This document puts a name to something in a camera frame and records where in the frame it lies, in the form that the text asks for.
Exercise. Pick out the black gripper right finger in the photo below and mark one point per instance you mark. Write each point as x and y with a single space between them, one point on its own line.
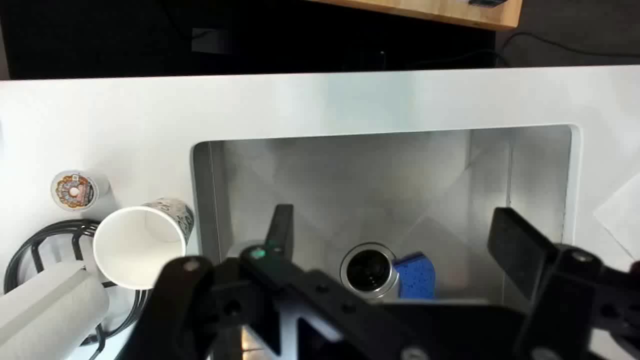
572 292

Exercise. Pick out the stainless steel sink basin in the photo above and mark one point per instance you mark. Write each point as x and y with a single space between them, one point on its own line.
401 193

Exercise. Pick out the round metal sink drain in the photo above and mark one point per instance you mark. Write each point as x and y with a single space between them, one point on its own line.
368 270

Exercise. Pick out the white paper sheet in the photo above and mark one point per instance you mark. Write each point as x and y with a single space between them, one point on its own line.
620 212

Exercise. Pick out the wooden table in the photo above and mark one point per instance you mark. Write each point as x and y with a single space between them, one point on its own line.
440 10

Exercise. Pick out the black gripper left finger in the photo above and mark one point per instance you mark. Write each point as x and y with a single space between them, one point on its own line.
286 280

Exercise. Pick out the white paper towel roll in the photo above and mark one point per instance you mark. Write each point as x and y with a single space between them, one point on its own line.
42 306

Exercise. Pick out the blue sponge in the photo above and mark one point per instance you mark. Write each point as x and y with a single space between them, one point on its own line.
417 276

